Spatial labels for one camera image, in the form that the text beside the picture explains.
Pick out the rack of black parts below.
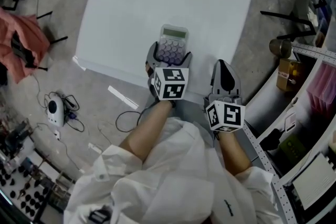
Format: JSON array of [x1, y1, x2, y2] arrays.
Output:
[[0, 148, 68, 224]]

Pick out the person's right forearm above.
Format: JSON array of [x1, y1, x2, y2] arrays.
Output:
[[215, 129, 252, 178]]

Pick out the white floor device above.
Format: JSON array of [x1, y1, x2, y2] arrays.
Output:
[[47, 99, 65, 128]]

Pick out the pink folders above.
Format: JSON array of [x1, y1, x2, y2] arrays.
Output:
[[305, 62, 336, 120]]

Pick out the grey chair with black legs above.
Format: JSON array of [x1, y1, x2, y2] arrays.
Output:
[[259, 0, 327, 40]]

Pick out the cardboard box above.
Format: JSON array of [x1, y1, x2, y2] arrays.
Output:
[[276, 58, 303, 92]]

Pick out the metal cup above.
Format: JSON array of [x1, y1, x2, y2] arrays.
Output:
[[269, 38, 293, 57]]

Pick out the white flat panel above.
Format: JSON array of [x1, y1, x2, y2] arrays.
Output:
[[292, 152, 336, 211]]

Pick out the pink jacket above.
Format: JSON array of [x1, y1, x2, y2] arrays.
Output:
[[0, 7, 51, 84]]

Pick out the black chair legs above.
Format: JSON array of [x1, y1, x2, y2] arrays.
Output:
[[36, 10, 69, 45]]

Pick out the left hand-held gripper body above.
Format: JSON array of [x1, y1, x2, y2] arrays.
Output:
[[145, 59, 190, 101]]

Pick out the white paper strip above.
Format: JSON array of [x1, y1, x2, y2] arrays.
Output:
[[107, 85, 140, 111]]

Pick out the person's white shirt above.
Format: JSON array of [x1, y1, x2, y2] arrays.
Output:
[[62, 116, 279, 224]]

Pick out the black clip badge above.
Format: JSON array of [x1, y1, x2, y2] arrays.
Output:
[[88, 207, 113, 224]]

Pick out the green device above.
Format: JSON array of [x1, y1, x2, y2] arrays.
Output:
[[279, 135, 307, 164]]

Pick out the purple calculator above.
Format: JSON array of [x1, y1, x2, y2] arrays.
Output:
[[153, 24, 190, 65]]

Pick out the black floor cable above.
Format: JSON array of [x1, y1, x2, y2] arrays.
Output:
[[115, 101, 158, 133]]

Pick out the person's left forearm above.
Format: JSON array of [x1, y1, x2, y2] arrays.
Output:
[[119, 99, 176, 164]]

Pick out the white perforated shelf rack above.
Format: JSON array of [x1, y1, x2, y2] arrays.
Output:
[[243, 42, 336, 224]]

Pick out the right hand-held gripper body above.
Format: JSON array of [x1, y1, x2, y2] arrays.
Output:
[[204, 86, 246, 133]]

